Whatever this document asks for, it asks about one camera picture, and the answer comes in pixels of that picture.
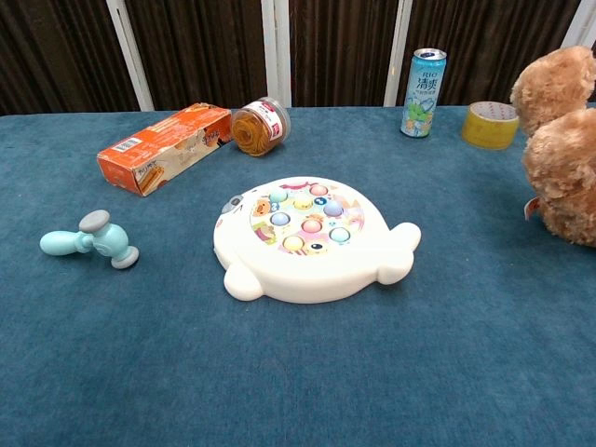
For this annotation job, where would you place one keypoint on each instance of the light blue toy hammer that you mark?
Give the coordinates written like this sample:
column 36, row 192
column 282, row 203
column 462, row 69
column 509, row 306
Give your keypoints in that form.
column 100, row 237

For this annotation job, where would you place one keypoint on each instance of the white whack-a-mole toy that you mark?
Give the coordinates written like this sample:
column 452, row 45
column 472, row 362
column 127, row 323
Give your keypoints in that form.
column 316, row 279

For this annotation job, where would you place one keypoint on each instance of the clear jar of rubber bands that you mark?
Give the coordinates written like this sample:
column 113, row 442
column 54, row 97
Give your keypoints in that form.
column 253, row 132

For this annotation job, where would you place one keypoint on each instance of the blue felt table cover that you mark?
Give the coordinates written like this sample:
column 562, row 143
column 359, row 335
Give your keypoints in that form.
column 298, row 372

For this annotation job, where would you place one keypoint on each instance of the orange snack box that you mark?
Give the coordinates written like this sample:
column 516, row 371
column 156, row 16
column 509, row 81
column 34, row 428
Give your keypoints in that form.
column 163, row 149

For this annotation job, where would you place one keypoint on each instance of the light blue drink can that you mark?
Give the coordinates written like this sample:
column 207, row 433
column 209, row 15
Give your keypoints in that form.
column 421, row 93

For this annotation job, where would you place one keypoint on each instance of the dark brown pleated curtain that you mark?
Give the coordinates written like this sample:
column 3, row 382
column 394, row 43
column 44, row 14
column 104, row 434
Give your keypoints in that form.
column 205, row 46

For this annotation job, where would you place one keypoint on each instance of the yellow packing tape roll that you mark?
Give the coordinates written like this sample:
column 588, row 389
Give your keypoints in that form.
column 489, row 135

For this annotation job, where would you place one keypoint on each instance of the brown teddy bear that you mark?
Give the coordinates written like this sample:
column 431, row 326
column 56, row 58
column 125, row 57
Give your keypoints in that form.
column 559, row 153

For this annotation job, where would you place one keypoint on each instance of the white frame post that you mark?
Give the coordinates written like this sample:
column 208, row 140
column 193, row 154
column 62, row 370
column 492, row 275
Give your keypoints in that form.
column 276, row 51
column 397, row 51
column 582, row 23
column 132, row 60

